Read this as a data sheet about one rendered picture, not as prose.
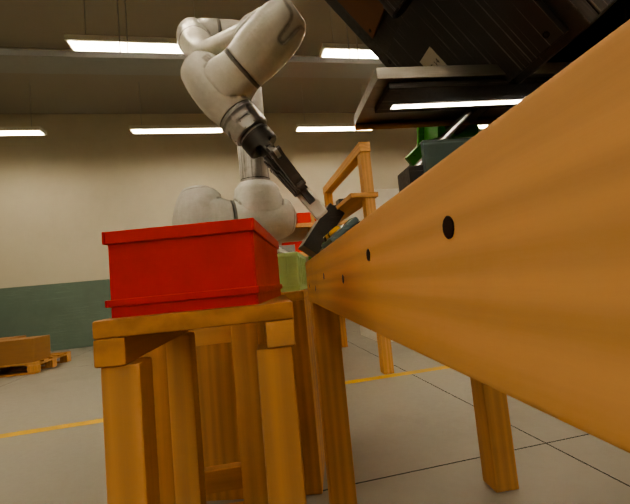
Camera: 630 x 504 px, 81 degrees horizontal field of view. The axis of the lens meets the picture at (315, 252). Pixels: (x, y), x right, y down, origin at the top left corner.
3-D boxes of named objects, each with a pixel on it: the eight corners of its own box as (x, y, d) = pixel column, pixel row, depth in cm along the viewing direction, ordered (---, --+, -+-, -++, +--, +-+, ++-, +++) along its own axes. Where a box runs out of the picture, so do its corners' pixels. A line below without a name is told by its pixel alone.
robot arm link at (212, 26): (176, 17, 109) (222, 24, 114) (172, 7, 121) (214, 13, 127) (178, 64, 117) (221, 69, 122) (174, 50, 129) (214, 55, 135)
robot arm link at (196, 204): (174, 259, 121) (169, 195, 123) (230, 255, 128) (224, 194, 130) (174, 253, 106) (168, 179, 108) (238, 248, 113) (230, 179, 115)
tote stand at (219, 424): (152, 504, 146) (141, 305, 152) (202, 445, 198) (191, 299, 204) (322, 494, 142) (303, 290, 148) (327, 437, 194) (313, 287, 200)
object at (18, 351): (-70, 385, 450) (-70, 349, 453) (-17, 370, 530) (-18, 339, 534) (35, 373, 463) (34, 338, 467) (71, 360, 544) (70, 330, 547)
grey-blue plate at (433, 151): (433, 222, 59) (423, 138, 61) (428, 224, 61) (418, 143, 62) (488, 218, 60) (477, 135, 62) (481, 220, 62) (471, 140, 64)
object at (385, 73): (378, 86, 54) (375, 67, 54) (354, 131, 70) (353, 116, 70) (615, 78, 58) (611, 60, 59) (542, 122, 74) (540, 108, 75)
